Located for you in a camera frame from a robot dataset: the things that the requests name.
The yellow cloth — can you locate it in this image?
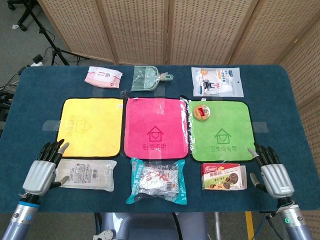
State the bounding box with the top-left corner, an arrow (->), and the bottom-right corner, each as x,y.
56,97 -> 124,159

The small round tin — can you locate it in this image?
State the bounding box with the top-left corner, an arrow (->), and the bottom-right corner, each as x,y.
193,104 -> 211,121

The black tripod stand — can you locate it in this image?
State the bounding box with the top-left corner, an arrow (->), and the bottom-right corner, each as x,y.
24,0 -> 89,66

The white disposable gloves bag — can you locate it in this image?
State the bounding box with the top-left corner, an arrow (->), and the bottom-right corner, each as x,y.
190,66 -> 245,98

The red green chocolate biscuit box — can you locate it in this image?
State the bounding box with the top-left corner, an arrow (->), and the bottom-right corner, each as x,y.
201,163 -> 248,191

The black office chair base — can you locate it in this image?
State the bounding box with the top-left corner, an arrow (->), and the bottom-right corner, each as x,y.
7,0 -> 35,32

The clear white packet with barcode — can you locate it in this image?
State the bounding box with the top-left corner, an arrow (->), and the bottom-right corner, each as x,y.
54,158 -> 118,193

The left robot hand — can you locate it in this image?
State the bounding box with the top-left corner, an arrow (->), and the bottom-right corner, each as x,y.
22,139 -> 70,196

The green mini dustpan set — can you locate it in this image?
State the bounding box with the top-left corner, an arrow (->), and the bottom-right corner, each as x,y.
130,64 -> 174,93

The green cloth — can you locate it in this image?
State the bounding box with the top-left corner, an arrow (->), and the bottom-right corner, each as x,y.
186,99 -> 257,163

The grey robot torso base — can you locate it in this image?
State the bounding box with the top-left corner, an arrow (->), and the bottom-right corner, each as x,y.
92,212 -> 208,240

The pink cloth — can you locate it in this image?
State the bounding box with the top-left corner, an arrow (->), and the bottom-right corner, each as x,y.
123,96 -> 189,160

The blue table cover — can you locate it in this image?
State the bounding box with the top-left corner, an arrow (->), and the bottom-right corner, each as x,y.
0,64 -> 320,214

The white power strip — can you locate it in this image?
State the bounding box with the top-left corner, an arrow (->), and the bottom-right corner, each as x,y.
29,54 -> 44,67

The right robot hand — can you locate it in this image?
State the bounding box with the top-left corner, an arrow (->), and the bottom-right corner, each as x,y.
247,145 -> 296,199

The teal snack bag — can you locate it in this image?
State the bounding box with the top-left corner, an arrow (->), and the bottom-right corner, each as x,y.
125,157 -> 188,206

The pink wet wipes pack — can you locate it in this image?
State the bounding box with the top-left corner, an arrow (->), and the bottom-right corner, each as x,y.
84,65 -> 124,89

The wicker folding screen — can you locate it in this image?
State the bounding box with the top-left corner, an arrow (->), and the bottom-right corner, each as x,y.
36,0 -> 320,240

